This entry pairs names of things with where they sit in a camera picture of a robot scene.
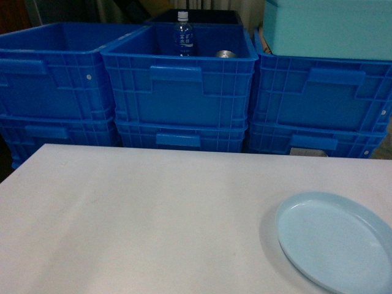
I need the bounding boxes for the light blue oval tray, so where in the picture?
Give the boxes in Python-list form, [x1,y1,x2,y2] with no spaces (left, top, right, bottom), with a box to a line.
[276,192,391,293]

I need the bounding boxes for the lower middle blue crate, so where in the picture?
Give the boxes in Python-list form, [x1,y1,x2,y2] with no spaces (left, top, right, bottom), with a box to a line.
[115,119,246,153]

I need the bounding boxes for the blue crate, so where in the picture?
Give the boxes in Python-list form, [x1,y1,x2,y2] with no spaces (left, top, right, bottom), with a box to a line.
[249,28,391,132]
[102,23,257,128]
[1,22,140,121]
[1,116,121,169]
[115,119,246,153]
[244,122,386,158]

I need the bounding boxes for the upper middle blue crate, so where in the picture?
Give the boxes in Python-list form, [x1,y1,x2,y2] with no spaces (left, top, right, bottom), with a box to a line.
[102,23,257,128]

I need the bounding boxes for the silver metal can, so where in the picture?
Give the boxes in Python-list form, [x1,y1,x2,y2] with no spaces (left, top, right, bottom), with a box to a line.
[215,50,237,58]

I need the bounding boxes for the clear water bottle blue label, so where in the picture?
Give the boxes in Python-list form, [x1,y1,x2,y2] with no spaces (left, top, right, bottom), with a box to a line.
[174,10,194,57]

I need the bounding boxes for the upper right blue crate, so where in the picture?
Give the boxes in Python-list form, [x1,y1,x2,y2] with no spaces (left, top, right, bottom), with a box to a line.
[249,28,391,132]

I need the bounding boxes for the dark crate behind bottle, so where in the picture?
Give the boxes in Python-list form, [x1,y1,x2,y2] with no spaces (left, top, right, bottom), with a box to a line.
[145,9,243,26]

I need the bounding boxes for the white table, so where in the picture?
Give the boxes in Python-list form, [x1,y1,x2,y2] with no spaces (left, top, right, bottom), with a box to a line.
[1,145,391,293]

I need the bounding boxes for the upper left blue crate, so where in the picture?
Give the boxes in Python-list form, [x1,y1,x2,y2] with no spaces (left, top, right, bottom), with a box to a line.
[1,22,140,121]

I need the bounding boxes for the lower right blue crate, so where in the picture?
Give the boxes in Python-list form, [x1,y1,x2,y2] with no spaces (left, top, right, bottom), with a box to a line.
[244,122,386,158]

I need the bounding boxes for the lower left blue crate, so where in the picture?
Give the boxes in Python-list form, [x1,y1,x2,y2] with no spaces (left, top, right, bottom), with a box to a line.
[1,116,121,169]

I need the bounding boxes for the teal foam box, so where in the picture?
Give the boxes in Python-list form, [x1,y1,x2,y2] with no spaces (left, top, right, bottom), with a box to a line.
[263,1,391,61]

